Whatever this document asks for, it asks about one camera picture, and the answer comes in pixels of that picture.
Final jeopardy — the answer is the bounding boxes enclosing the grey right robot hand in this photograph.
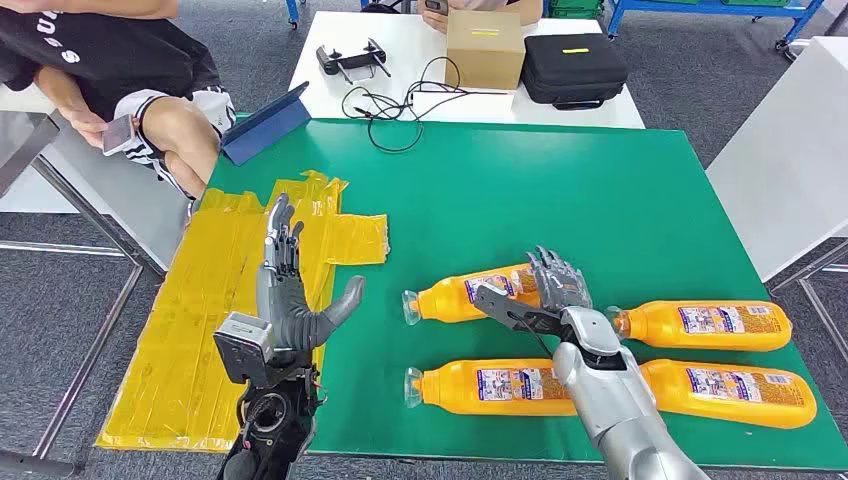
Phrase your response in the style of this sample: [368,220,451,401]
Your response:
[526,246,594,313]

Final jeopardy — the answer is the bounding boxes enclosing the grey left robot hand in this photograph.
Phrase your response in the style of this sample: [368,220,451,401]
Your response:
[256,193,366,353]

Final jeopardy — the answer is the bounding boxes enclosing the orange detergent bottle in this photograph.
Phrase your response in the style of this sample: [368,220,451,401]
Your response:
[403,358,580,419]
[401,262,542,327]
[638,358,819,431]
[605,299,794,354]

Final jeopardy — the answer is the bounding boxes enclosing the green table mat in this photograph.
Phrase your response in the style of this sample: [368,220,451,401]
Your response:
[206,117,848,473]

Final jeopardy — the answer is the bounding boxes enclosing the blue tablet case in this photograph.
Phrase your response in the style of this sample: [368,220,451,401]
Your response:
[219,80,313,168]

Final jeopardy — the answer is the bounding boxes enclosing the white table metal legs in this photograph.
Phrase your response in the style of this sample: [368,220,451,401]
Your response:
[703,35,848,363]
[0,82,195,480]

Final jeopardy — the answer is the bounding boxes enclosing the black zip case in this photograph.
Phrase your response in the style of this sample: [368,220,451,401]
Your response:
[519,32,631,112]

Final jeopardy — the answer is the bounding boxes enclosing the brown cardboard box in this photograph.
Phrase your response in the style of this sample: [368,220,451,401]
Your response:
[444,8,527,92]

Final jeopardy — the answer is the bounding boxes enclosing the smartphone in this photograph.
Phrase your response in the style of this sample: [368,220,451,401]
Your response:
[100,113,139,158]

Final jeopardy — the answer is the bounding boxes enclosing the black phone holder controller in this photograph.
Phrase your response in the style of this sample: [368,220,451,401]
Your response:
[315,36,393,87]

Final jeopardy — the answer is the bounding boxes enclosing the green plastic crates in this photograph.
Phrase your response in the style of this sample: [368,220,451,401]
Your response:
[547,0,608,20]

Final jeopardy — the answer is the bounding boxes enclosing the person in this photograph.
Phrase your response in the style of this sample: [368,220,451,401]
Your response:
[415,0,546,35]
[0,0,238,201]

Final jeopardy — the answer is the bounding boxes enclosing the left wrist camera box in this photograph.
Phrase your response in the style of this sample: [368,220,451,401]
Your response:
[212,311,275,388]

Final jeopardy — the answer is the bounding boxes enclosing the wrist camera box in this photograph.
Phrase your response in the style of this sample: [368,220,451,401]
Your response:
[472,282,566,339]
[212,311,275,388]

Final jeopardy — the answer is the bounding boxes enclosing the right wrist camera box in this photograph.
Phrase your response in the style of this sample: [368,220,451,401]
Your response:
[472,282,566,339]

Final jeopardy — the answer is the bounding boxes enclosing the black cable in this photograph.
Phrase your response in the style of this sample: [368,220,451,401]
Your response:
[340,55,515,156]

